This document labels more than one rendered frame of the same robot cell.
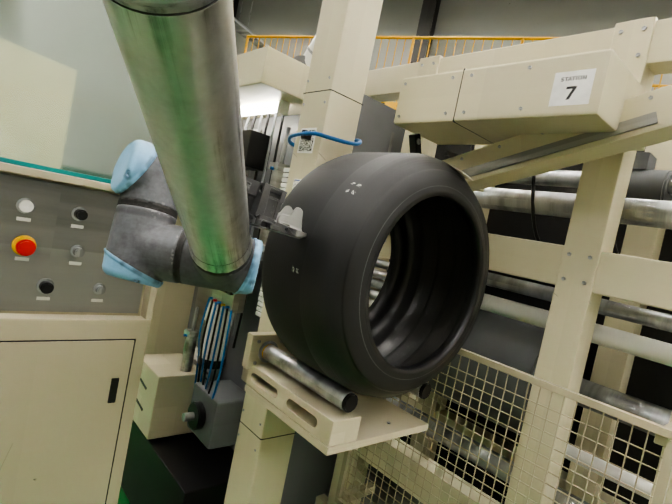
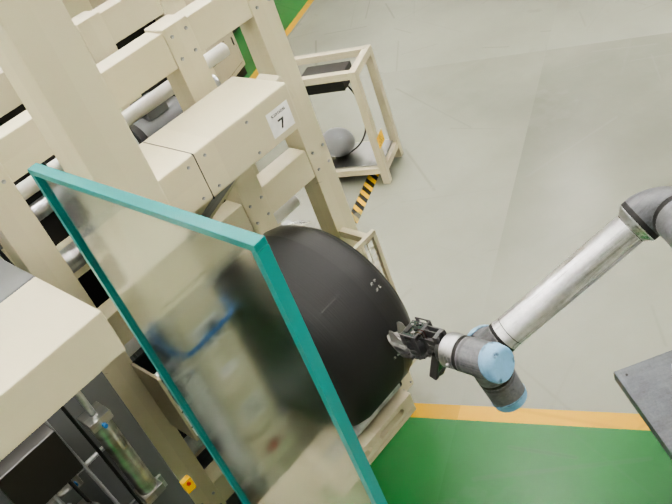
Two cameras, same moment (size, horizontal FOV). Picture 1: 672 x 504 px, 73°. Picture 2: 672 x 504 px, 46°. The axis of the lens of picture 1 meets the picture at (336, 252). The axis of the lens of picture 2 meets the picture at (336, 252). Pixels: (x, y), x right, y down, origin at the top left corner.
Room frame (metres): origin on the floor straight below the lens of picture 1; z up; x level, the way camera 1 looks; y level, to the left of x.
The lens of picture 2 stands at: (0.81, 1.64, 2.69)
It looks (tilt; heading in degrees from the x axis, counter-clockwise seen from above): 35 degrees down; 277
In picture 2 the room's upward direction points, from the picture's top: 22 degrees counter-clockwise
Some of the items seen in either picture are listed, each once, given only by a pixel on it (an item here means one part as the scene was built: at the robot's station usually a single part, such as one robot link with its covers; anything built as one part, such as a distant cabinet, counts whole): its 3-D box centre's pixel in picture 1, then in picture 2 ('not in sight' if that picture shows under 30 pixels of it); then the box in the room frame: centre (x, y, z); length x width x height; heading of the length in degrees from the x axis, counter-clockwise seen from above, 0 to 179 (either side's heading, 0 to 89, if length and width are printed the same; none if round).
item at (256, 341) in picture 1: (304, 348); not in sight; (1.35, 0.03, 0.90); 0.40 x 0.03 x 0.10; 132
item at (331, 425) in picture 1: (298, 398); (367, 434); (1.12, 0.02, 0.84); 0.36 x 0.09 x 0.06; 42
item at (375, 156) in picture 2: not in sight; (337, 120); (1.02, -2.93, 0.40); 0.60 x 0.35 x 0.80; 155
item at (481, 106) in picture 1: (503, 107); (196, 155); (1.32, -0.39, 1.71); 0.61 x 0.25 x 0.15; 42
